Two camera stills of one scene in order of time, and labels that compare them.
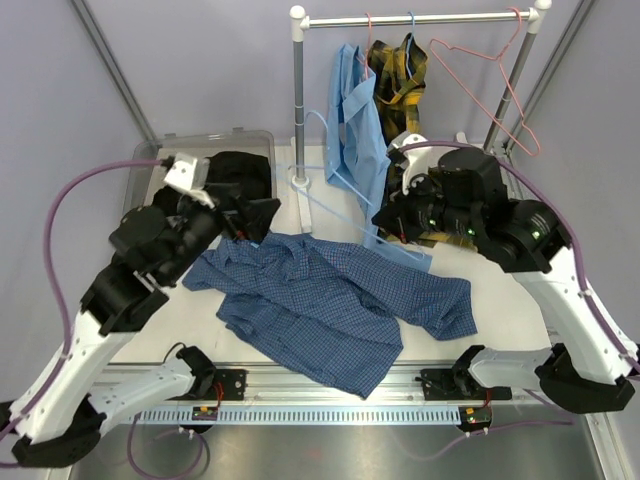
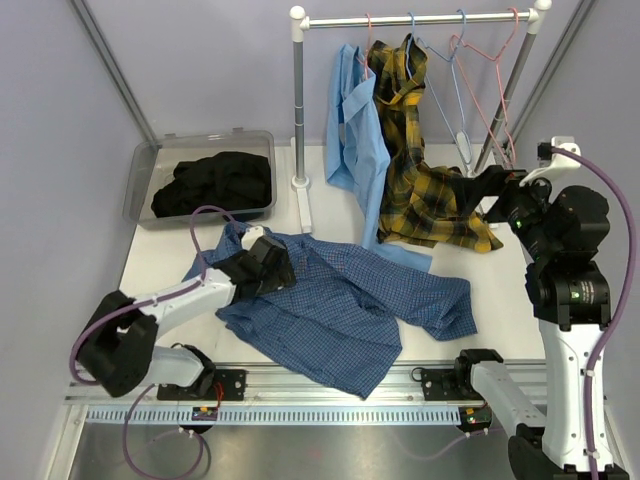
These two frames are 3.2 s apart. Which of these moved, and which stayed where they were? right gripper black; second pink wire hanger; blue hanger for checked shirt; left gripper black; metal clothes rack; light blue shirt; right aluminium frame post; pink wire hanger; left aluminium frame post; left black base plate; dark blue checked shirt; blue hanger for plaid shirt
Moved: right gripper black; pink wire hanger; blue hanger for checked shirt; left gripper black
Stayed: dark blue checked shirt; right aluminium frame post; blue hanger for plaid shirt; left black base plate; left aluminium frame post; second pink wire hanger; metal clothes rack; light blue shirt
